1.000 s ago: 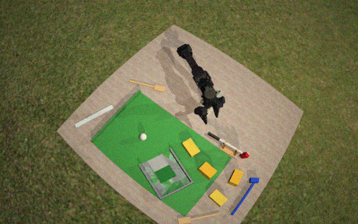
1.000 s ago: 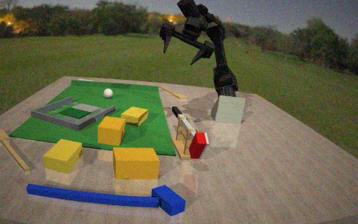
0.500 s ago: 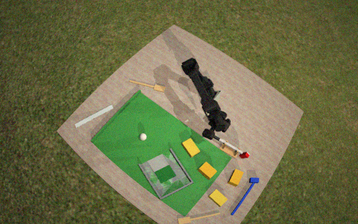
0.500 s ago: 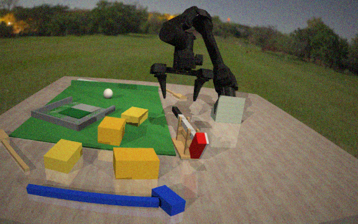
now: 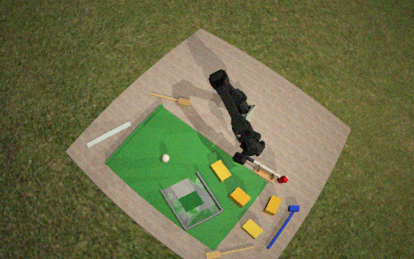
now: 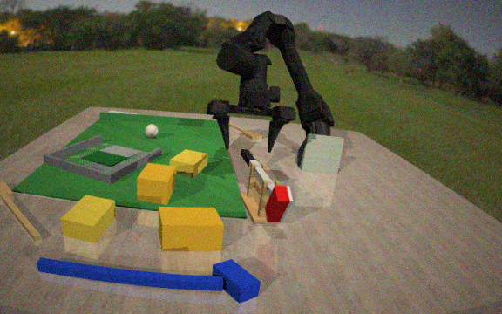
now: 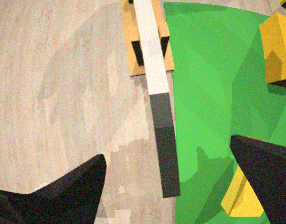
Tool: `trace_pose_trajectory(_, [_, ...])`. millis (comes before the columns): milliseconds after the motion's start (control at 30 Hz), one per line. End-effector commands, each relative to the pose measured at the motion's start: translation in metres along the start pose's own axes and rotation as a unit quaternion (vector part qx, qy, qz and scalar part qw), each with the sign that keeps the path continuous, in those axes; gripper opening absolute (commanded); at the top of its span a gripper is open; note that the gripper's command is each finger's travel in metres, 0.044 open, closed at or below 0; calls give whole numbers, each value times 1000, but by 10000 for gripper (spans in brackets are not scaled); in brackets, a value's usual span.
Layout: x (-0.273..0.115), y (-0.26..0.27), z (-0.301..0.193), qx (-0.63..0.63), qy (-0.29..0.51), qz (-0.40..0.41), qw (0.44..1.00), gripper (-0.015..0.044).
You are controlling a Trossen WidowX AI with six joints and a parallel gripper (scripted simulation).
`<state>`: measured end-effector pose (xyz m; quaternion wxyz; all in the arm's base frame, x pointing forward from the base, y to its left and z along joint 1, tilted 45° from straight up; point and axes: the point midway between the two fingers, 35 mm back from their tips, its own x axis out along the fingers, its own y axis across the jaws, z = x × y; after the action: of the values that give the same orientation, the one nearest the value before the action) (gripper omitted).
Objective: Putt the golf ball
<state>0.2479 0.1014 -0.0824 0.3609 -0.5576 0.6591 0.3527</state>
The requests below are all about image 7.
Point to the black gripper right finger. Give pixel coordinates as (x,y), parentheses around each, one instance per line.
(264,165)

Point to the green putting mat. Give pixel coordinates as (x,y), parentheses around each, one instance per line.
(220,90)

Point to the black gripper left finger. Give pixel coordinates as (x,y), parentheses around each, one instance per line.
(72,199)

